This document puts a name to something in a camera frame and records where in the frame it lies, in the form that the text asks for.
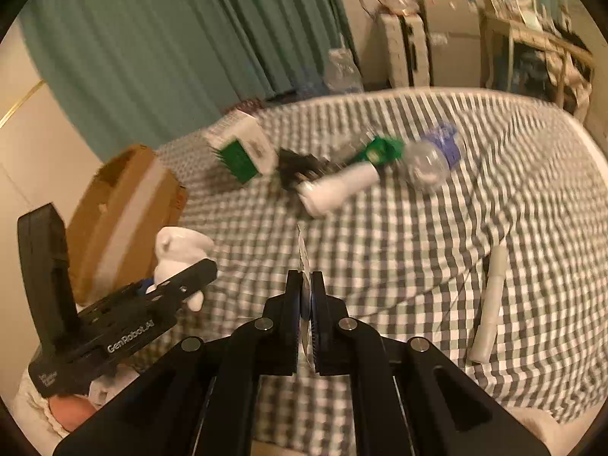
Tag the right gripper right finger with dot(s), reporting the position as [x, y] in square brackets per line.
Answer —
[408, 398]

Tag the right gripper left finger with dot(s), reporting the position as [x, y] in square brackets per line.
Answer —
[200, 397]

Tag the white plastic tube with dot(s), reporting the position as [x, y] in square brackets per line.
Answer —
[491, 302]

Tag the white plush toy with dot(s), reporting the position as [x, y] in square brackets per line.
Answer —
[176, 250]

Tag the person left hand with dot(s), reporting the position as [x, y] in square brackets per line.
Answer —
[71, 411]

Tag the white fluffy sleeve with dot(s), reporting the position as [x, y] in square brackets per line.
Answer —
[32, 414]

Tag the brown cardboard box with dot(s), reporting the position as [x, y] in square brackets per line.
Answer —
[111, 236]

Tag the white plastic bottle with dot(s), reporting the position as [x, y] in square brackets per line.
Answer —
[326, 194]

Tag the clear blue-label water bottle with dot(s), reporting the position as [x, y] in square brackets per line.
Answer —
[430, 160]

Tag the green white carton box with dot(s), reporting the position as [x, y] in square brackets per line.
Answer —
[242, 146]

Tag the checkered tablecloth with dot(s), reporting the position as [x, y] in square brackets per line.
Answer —
[416, 264]

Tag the teal curtain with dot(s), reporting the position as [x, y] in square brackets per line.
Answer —
[150, 71]

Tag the clear bottle behind table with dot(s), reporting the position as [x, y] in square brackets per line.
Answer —
[341, 75]

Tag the white dressing table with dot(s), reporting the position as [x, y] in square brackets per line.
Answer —
[569, 67]

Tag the white suitcase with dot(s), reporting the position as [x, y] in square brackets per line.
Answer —
[406, 48]

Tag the grey mini fridge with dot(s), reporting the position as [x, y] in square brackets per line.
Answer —
[454, 41]

